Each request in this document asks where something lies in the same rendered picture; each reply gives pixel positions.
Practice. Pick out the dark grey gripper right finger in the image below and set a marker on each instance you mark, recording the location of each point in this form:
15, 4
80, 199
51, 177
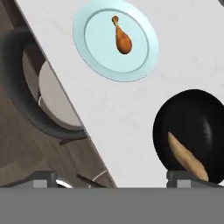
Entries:
180, 178

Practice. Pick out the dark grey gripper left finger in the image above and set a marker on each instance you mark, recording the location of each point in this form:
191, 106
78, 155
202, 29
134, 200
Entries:
43, 178

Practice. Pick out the brown chicken drumstick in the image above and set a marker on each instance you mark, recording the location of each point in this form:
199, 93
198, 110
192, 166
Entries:
123, 40

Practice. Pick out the dark bowl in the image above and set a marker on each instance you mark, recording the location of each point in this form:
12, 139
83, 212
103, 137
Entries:
221, 2

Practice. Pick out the black plate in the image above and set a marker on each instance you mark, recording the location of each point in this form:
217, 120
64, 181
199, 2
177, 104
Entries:
192, 119

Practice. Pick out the dark grey stool with pale seat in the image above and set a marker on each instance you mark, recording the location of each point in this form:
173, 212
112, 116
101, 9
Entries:
17, 87

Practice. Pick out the pale blue plate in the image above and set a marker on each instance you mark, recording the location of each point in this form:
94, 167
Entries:
96, 52

